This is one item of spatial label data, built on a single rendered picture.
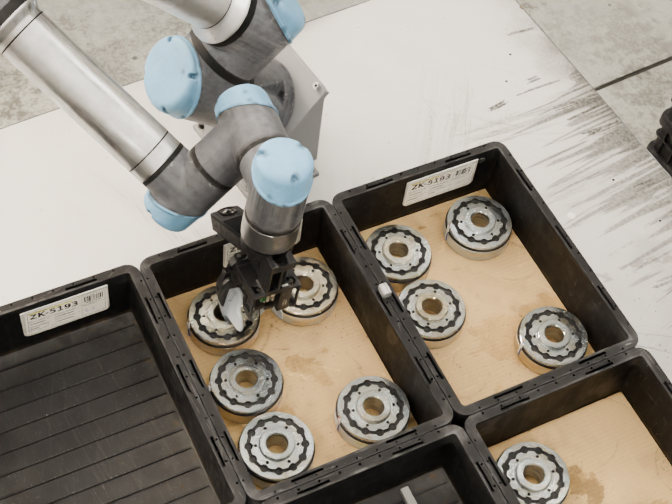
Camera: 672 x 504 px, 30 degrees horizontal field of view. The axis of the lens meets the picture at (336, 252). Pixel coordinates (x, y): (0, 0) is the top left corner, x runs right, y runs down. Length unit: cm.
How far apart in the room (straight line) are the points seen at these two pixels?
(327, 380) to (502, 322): 28
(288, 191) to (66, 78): 33
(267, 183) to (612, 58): 207
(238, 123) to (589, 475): 69
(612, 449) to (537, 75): 84
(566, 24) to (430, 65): 122
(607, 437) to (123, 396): 68
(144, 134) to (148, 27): 174
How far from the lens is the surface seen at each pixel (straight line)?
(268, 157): 153
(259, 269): 168
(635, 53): 353
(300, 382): 179
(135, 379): 179
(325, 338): 183
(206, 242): 180
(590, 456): 182
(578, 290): 188
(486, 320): 189
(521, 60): 242
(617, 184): 227
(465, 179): 198
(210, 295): 183
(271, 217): 157
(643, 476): 182
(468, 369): 184
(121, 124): 164
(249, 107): 161
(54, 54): 164
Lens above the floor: 240
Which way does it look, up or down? 55 degrees down
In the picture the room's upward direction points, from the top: 9 degrees clockwise
